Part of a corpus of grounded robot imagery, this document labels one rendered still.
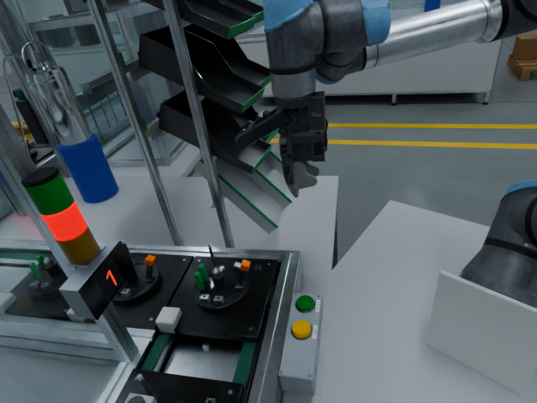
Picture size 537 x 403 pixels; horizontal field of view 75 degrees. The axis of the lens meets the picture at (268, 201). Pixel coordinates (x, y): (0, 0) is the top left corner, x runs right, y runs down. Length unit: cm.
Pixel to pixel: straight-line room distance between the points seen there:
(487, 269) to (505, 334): 12
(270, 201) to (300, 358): 49
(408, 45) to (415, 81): 392
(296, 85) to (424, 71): 410
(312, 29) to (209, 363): 69
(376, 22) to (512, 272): 50
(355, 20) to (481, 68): 415
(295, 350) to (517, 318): 41
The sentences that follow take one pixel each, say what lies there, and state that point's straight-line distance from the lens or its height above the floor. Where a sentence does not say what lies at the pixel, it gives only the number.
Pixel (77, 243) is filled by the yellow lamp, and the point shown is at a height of 130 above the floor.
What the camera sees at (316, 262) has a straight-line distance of 109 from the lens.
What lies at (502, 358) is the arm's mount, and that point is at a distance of 87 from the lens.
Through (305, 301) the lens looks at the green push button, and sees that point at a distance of 85.
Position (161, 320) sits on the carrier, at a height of 99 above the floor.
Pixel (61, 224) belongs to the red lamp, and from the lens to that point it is 61.
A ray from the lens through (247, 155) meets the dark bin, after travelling 96.
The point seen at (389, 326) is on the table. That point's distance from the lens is 96.
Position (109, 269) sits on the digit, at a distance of 68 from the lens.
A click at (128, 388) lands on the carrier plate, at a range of 83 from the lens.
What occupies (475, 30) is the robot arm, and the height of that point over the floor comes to 147.
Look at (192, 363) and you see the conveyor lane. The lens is 87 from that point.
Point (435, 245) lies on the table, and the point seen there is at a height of 86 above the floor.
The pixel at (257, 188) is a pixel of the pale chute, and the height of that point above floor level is 106.
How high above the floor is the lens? 162
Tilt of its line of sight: 33 degrees down
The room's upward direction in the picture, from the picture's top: 9 degrees counter-clockwise
